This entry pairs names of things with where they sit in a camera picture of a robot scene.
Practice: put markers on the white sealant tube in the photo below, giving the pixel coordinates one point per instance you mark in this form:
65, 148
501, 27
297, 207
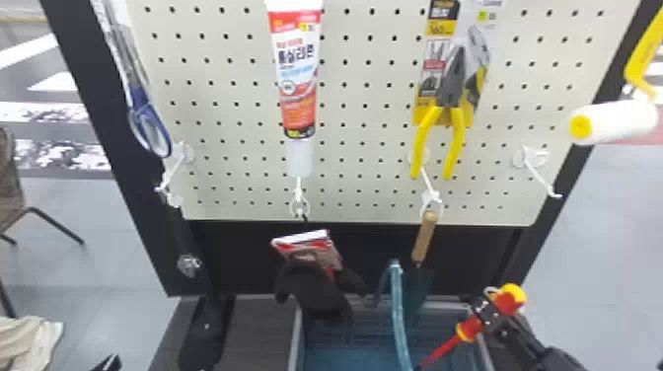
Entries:
296, 77

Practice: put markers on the blue basket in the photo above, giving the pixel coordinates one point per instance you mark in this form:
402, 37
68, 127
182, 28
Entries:
362, 342

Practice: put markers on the grey chair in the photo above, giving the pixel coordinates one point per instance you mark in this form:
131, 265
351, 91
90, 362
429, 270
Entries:
10, 186

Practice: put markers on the beige towel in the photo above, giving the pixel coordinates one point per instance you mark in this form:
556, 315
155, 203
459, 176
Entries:
26, 342

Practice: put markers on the blue scissors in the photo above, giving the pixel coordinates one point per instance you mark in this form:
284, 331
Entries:
147, 124

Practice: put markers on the white pegboard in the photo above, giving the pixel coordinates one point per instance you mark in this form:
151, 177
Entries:
362, 155

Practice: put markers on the yellow paint roller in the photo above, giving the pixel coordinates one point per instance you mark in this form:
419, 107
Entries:
616, 121

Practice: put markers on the red screwdriver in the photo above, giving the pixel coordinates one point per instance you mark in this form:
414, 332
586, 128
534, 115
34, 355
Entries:
509, 299

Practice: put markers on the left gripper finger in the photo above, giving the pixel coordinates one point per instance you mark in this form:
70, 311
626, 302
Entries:
108, 364

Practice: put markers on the yellow pliers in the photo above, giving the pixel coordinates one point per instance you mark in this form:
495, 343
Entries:
451, 77

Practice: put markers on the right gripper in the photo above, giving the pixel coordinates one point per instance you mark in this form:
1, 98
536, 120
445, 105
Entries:
520, 342

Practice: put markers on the black gloves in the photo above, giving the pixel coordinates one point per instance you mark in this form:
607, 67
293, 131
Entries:
313, 290

